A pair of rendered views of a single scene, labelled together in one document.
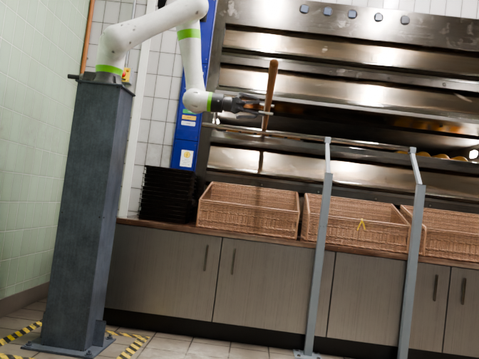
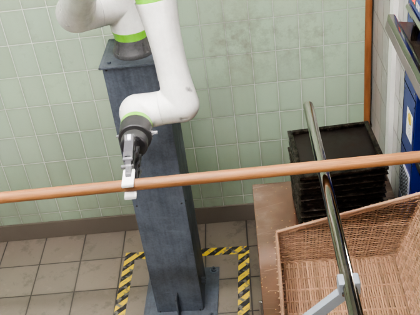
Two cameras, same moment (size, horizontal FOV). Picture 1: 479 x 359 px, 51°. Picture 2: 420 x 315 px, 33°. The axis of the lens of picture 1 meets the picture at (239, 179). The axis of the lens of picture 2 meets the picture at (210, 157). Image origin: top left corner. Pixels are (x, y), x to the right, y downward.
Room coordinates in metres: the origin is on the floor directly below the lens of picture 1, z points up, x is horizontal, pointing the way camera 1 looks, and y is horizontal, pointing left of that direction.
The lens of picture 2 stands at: (2.64, -1.52, 2.25)
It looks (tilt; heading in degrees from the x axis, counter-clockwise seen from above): 35 degrees down; 92
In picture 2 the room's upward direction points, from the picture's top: 8 degrees counter-clockwise
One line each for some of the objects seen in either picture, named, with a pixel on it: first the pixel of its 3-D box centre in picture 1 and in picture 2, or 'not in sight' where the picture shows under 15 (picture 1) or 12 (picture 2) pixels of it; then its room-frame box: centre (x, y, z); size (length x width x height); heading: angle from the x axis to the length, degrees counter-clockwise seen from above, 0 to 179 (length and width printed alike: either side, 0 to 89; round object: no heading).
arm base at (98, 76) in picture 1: (95, 80); (135, 35); (2.35, 0.73, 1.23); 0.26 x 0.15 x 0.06; 85
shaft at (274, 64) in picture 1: (266, 111); (152, 182); (2.43, -0.09, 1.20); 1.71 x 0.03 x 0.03; 178
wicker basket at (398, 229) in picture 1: (352, 221); not in sight; (2.94, -0.68, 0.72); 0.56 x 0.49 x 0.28; 86
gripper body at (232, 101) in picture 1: (233, 105); (134, 149); (2.37, 0.07, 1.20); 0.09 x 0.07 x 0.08; 89
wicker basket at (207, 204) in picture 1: (250, 208); (360, 290); (2.96, -0.08, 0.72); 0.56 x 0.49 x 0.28; 86
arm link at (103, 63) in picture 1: (111, 54); (122, 9); (2.33, 0.67, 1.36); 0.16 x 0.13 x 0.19; 21
